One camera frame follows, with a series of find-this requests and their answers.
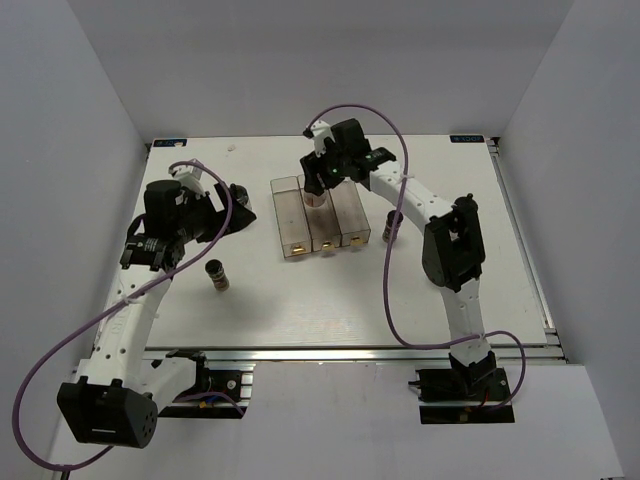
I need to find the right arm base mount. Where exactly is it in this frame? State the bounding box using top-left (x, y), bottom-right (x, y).
top-left (407, 368), bottom-right (515, 425)

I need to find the left clear organizer bin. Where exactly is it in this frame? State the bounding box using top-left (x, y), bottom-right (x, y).
top-left (270, 176), bottom-right (312, 259)

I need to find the blue label sticker right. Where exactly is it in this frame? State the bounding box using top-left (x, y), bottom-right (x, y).
top-left (449, 134), bottom-right (485, 143)

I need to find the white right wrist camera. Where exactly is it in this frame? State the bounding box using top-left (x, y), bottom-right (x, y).
top-left (303, 120), bottom-right (334, 157)

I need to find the middle clear organizer bin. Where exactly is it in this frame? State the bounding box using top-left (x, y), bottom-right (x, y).
top-left (297, 175), bottom-right (341, 252)

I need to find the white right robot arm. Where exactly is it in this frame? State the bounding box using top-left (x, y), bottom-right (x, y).
top-left (300, 119), bottom-right (496, 399)

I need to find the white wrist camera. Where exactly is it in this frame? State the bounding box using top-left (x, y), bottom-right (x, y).
top-left (168, 159), bottom-right (205, 196)
top-left (303, 120), bottom-right (334, 157)

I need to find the right clear organizer bin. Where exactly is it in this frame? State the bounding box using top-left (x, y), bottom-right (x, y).
top-left (329, 180), bottom-right (371, 247)

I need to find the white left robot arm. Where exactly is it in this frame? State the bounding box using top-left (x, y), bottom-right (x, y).
top-left (57, 180), bottom-right (256, 448)

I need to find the brown jar white lid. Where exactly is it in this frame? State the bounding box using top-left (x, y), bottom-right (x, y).
top-left (303, 191), bottom-right (327, 208)

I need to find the clear organizer bin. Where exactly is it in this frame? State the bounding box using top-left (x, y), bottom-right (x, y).
top-left (270, 176), bottom-right (312, 259)
top-left (329, 180), bottom-right (371, 247)
top-left (297, 175), bottom-right (341, 252)

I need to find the left black-cap spice bottle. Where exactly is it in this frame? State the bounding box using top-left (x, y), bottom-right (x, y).
top-left (205, 259), bottom-right (230, 292)

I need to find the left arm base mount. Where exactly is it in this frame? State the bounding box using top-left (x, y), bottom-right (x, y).
top-left (151, 350), bottom-right (253, 419)

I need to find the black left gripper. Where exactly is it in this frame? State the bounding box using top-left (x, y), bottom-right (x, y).
top-left (173, 182), bottom-right (255, 244)

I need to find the small black-cap spice bottle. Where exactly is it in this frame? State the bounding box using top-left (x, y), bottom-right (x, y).
top-left (382, 210), bottom-right (404, 243)

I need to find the aluminium table edge rail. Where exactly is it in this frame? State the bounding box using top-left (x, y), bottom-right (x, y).
top-left (143, 345), bottom-right (565, 362)

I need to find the right white salt shaker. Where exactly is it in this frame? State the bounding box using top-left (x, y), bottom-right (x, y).
top-left (454, 194), bottom-right (478, 214)

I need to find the blue label sticker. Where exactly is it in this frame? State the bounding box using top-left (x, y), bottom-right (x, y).
top-left (449, 134), bottom-right (485, 143)
top-left (152, 138), bottom-right (187, 148)

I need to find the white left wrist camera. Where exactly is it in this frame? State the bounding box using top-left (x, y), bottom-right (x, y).
top-left (168, 159), bottom-right (205, 196)

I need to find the white salt shaker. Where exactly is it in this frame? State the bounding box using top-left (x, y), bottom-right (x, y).
top-left (454, 194), bottom-right (478, 214)
top-left (230, 183), bottom-right (252, 211)

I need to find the blue label sticker left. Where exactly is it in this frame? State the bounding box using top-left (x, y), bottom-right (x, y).
top-left (152, 138), bottom-right (187, 148)

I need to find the left white salt shaker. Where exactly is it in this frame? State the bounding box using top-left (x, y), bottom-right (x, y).
top-left (230, 183), bottom-right (252, 211)

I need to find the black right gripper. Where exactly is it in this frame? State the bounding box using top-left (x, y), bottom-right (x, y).
top-left (301, 137), bottom-right (351, 196)

